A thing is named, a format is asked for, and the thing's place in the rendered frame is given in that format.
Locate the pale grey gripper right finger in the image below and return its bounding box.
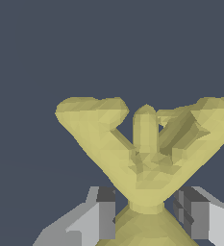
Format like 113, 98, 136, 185
172, 185, 224, 246

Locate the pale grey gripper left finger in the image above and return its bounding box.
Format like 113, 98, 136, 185
32, 185, 116, 246

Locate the yellow branched object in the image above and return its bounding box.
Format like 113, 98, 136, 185
54, 95, 224, 246

